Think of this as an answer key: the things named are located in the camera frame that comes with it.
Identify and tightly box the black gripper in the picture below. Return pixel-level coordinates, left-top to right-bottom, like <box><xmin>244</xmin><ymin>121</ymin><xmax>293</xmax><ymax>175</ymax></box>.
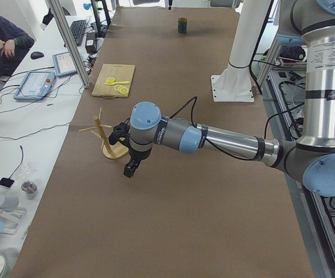
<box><xmin>123</xmin><ymin>148</ymin><xmax>151</xmax><ymax>177</ymax></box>

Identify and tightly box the dark teal mug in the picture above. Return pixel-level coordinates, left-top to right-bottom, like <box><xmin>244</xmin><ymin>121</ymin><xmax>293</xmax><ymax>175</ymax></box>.
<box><xmin>177</xmin><ymin>17</ymin><xmax>187</xmax><ymax>34</ymax></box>

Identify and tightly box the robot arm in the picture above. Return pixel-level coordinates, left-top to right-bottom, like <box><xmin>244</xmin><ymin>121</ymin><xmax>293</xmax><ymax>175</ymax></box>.
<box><xmin>123</xmin><ymin>1</ymin><xmax>335</xmax><ymax>197</ymax></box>

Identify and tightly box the wooden cup storage rack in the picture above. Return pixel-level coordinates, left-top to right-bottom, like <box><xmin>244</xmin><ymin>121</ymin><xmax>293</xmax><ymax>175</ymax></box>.
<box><xmin>79</xmin><ymin>108</ymin><xmax>129</xmax><ymax>160</ymax></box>

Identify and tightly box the small steel cup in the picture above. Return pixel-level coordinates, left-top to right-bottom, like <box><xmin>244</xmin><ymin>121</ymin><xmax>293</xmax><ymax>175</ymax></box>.
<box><xmin>21</xmin><ymin>181</ymin><xmax>37</xmax><ymax>200</ymax></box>

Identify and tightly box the grey plastic cup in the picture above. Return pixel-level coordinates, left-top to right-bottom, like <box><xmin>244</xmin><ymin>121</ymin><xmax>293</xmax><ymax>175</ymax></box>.
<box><xmin>0</xmin><ymin>195</ymin><xmax>19</xmax><ymax>211</ymax></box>

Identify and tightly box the clear dish rack tray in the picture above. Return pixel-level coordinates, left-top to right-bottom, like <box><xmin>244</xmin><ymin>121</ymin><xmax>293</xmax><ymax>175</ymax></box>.
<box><xmin>0</xmin><ymin>207</ymin><xmax>27</xmax><ymax>235</ymax></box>

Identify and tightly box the yellow plastic knife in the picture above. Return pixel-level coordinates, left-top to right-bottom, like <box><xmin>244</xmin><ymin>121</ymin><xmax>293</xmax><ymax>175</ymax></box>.
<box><xmin>104</xmin><ymin>81</ymin><xmax>130</xmax><ymax>86</ymax></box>

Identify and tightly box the wooden cutting board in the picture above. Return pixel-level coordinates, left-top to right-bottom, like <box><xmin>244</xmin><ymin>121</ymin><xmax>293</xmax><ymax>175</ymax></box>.
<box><xmin>91</xmin><ymin>64</ymin><xmax>135</xmax><ymax>98</ymax></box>

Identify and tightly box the blue teach pendant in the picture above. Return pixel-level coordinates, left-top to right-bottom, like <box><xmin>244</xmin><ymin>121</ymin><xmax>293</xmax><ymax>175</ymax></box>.
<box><xmin>13</xmin><ymin>71</ymin><xmax>56</xmax><ymax>101</ymax></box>
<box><xmin>52</xmin><ymin>52</ymin><xmax>77</xmax><ymax>78</ymax></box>

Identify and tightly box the black square device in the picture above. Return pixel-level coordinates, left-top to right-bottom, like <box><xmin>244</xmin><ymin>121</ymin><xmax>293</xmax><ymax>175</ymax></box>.
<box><xmin>0</xmin><ymin>177</ymin><xmax>14</xmax><ymax>189</ymax></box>

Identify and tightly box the black power adapter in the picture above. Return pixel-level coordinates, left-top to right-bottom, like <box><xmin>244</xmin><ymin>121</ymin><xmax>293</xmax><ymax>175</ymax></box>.
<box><xmin>85</xmin><ymin>32</ymin><xmax>97</xmax><ymax>54</ymax></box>

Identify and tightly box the black computer mouse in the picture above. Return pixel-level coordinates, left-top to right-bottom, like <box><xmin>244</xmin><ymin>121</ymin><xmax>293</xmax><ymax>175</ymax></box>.
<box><xmin>30</xmin><ymin>51</ymin><xmax>44</xmax><ymax>60</ymax></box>

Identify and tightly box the black keyboard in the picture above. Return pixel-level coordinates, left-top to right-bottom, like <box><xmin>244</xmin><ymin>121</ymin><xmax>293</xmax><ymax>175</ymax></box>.
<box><xmin>70</xmin><ymin>20</ymin><xmax>87</xmax><ymax>46</ymax></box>

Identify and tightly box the seated person in blue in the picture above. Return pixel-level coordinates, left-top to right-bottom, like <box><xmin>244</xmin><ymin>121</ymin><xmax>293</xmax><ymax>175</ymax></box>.
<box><xmin>0</xmin><ymin>15</ymin><xmax>35</xmax><ymax>77</ymax></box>

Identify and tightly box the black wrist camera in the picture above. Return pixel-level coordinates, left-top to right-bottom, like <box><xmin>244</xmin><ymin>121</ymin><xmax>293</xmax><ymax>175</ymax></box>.
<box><xmin>108</xmin><ymin>118</ymin><xmax>130</xmax><ymax>148</ymax></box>

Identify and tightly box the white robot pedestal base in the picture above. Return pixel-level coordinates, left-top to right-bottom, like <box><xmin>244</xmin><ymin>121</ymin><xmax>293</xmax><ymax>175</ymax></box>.
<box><xmin>211</xmin><ymin>0</ymin><xmax>273</xmax><ymax>103</ymax></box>

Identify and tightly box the aluminium frame post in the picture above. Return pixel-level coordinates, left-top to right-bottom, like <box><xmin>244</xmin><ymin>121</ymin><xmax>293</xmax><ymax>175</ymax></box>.
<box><xmin>48</xmin><ymin>0</ymin><xmax>90</xmax><ymax>89</ymax></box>

